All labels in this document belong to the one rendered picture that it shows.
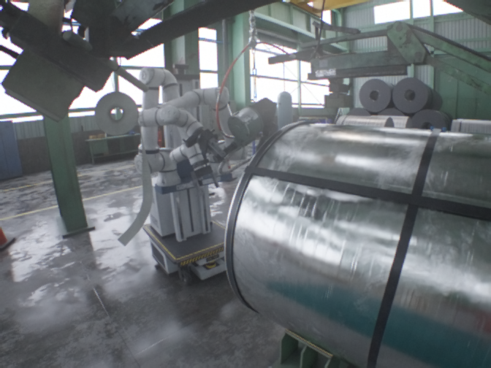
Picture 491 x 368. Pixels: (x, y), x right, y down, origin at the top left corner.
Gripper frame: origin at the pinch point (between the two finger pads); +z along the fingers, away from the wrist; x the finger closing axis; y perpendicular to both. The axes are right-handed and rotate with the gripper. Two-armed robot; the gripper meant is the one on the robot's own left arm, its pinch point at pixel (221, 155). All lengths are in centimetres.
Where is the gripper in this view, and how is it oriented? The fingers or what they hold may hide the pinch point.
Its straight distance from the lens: 130.3
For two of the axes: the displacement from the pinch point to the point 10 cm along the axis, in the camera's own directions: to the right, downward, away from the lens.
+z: 7.1, 6.9, -1.6
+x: -2.4, 4.5, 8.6
